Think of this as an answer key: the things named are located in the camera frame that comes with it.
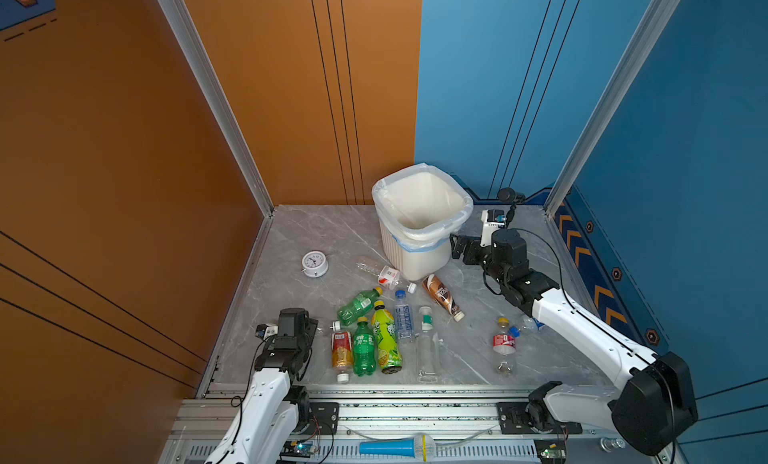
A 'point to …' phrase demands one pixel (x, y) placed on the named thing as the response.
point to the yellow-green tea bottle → (384, 330)
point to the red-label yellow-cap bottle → (504, 346)
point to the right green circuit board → (551, 451)
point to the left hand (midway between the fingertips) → (310, 322)
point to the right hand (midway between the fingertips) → (462, 236)
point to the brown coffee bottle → (438, 290)
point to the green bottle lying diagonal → (360, 303)
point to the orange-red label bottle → (341, 352)
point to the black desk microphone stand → (508, 195)
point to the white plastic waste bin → (419, 207)
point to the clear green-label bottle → (427, 349)
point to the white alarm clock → (315, 264)
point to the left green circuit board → (301, 448)
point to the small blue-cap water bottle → (404, 319)
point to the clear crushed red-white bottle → (387, 276)
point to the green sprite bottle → (364, 348)
